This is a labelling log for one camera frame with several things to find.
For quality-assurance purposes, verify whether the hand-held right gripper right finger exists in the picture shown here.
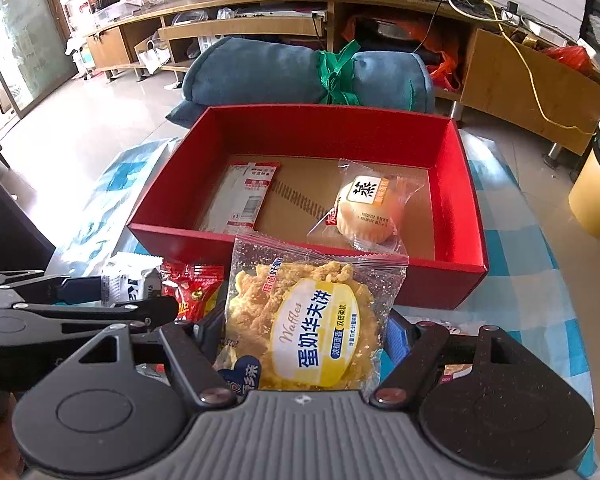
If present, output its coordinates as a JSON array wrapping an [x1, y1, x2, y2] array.
[[370, 320, 532, 407]]

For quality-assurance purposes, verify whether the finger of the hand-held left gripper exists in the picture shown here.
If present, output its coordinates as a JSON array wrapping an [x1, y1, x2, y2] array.
[[0, 295, 179, 391], [0, 269, 104, 307]]

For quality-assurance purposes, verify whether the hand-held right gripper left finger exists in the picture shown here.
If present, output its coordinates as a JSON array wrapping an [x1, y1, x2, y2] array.
[[70, 309, 238, 408]]

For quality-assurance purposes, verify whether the white black snack packet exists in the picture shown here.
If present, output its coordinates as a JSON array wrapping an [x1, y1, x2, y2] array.
[[101, 251, 165, 307]]

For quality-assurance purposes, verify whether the clear yellow waffle packet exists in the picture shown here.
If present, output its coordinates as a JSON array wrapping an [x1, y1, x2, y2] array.
[[215, 227, 410, 393]]

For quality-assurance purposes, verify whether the red cardboard box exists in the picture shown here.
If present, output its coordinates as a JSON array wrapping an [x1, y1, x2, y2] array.
[[127, 105, 491, 307]]

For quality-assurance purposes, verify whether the dark furniture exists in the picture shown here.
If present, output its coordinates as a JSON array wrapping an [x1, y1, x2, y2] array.
[[0, 110, 57, 272]]

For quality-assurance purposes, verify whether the clear packet with round cake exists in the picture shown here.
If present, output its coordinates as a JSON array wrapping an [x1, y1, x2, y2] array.
[[307, 159, 426, 256]]

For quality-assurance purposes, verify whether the white red sachet packet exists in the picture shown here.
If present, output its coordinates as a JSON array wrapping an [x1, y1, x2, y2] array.
[[197, 159, 283, 235]]

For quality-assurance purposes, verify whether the brown cardboard liner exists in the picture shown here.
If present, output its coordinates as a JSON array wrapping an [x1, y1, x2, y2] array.
[[195, 154, 448, 262]]

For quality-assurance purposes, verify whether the yellow trash bin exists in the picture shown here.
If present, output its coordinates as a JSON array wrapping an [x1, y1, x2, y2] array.
[[567, 117, 600, 240]]

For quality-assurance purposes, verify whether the white paper bag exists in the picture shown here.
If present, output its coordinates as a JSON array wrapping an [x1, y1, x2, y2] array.
[[134, 35, 177, 75]]

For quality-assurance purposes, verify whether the glass sliding door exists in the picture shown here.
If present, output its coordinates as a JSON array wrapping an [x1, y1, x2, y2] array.
[[0, 0, 77, 117]]

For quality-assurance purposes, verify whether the rolled blue blanket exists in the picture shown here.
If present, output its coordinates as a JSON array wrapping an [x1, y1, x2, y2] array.
[[166, 36, 437, 128]]

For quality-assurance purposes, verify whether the blue white carton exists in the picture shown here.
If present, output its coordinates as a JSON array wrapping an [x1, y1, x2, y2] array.
[[197, 35, 227, 57]]

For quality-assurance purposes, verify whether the orange plastic bag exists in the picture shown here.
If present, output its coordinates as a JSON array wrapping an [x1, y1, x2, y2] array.
[[342, 15, 463, 92]]

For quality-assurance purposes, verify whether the clear plastic storage box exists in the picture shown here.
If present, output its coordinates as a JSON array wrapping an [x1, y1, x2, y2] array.
[[82, 0, 147, 27]]

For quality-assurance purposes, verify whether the wooden tv stand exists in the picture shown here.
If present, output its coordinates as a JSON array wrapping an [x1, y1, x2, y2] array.
[[82, 0, 600, 156]]

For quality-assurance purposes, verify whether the steel pot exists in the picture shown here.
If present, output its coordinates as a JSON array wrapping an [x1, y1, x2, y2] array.
[[365, 17, 417, 37]]

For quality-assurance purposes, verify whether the white set-top box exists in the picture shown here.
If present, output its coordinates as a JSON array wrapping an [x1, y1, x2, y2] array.
[[215, 7, 327, 22]]

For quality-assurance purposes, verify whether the red plastic bag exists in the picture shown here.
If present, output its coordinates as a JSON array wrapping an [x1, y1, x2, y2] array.
[[542, 45, 593, 73]]

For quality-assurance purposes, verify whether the green strap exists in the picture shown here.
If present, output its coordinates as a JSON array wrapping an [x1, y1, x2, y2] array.
[[317, 40, 416, 111]]

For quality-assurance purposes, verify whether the yellow cable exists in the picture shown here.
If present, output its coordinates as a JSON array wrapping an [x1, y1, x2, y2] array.
[[415, 0, 597, 136]]

